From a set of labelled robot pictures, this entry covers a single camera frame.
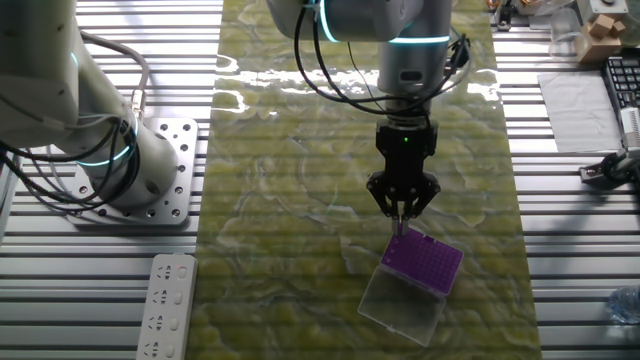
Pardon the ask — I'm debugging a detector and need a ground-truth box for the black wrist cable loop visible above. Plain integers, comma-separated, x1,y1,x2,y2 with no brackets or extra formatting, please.
293,0,474,119

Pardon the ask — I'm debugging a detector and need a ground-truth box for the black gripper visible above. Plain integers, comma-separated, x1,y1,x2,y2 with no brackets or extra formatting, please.
365,115,443,237

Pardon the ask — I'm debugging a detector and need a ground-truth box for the white power strip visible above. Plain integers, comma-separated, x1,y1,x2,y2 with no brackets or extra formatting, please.
134,252,200,360

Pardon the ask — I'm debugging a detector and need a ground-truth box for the black keyboard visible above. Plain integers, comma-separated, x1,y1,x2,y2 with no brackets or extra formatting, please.
602,55,640,109

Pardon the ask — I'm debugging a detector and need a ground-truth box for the clear glass cup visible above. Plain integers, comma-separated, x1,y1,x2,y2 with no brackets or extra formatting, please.
548,5,584,57

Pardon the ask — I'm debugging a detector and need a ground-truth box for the black clamp tool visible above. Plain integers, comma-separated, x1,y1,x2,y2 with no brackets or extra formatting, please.
578,148,640,191

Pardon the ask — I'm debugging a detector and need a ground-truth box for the purple pipette tip box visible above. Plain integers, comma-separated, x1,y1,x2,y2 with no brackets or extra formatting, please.
356,227,465,348

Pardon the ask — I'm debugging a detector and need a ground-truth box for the white paper sheet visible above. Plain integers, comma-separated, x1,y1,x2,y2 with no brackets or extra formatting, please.
537,69,624,154

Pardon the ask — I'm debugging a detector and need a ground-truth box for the large wooden block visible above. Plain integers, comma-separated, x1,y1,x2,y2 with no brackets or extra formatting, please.
572,29,622,64

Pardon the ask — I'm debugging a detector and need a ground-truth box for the black cable bundle at base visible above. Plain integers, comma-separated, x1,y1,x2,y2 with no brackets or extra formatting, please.
0,117,143,214

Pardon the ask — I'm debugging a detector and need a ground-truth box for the clear plastic water bottle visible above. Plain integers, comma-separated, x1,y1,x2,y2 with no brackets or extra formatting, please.
607,285,640,325

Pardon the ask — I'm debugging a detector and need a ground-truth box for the small black electronic module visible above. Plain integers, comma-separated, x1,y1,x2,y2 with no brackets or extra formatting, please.
494,2,516,32

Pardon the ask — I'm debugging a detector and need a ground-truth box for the green marble pattern mat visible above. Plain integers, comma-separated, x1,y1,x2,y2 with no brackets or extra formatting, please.
184,0,544,360

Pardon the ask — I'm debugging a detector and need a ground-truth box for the grey cable with metal connector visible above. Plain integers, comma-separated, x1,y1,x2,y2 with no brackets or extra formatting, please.
79,30,151,124

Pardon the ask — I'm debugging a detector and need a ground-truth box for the grey box with knob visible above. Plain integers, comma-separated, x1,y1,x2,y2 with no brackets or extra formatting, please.
577,0,630,21

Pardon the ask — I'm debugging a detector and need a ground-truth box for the white ribbed device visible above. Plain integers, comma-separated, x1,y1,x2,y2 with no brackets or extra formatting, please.
618,106,640,150

